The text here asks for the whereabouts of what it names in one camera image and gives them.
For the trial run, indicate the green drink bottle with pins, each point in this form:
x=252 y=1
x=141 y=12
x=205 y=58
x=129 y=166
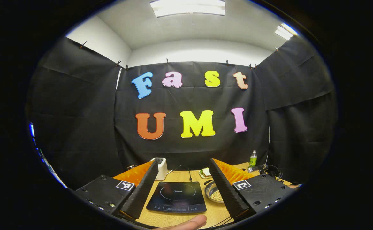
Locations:
x=253 y=159

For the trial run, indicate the black induction cooktop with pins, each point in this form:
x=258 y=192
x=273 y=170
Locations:
x=177 y=198

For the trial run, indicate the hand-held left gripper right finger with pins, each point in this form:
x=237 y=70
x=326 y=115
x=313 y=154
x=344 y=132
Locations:
x=226 y=195

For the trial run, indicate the steel pot with soybeans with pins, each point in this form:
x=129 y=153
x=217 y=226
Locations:
x=213 y=193

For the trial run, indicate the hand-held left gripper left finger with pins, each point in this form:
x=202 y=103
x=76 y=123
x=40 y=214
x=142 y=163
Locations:
x=141 y=195

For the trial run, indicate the white toaster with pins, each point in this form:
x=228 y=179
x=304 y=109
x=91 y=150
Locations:
x=163 y=167

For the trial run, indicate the small ceiling light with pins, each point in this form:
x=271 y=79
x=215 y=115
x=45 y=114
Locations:
x=285 y=31

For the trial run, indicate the large ceiling light panel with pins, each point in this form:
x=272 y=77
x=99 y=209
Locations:
x=188 y=8

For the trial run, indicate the white sandwich plate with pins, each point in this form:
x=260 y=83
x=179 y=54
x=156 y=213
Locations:
x=205 y=174

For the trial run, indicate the black backdrop cloth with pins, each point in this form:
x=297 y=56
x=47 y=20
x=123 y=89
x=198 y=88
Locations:
x=193 y=102

